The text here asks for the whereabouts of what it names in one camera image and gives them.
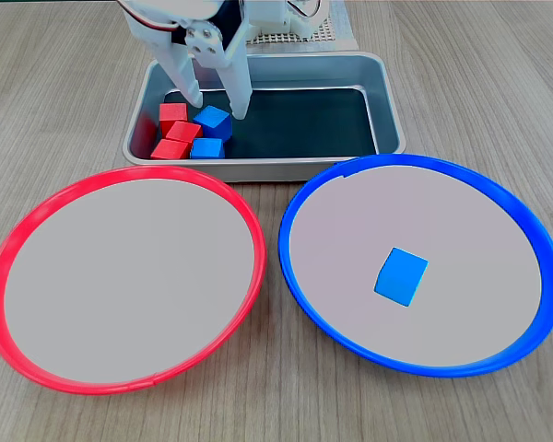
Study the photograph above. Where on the red wooden cube block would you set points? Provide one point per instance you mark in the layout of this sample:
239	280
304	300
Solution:
184	131
168	149
172	112

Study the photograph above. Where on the blue wooden cube block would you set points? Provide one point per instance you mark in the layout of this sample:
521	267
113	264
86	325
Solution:
212	120
400	276
207	148

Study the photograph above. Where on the black tray liner mat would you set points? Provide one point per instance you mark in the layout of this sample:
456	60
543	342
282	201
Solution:
304	124

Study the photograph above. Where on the silver metal tray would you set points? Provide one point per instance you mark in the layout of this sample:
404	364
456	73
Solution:
341	73

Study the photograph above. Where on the white mesh anti-slip mat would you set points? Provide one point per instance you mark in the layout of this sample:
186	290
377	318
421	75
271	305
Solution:
330	32

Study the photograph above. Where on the red-rimmed white dish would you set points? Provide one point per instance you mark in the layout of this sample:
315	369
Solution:
129	276

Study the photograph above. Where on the blue-rimmed white dish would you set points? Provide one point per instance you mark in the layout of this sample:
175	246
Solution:
465	230

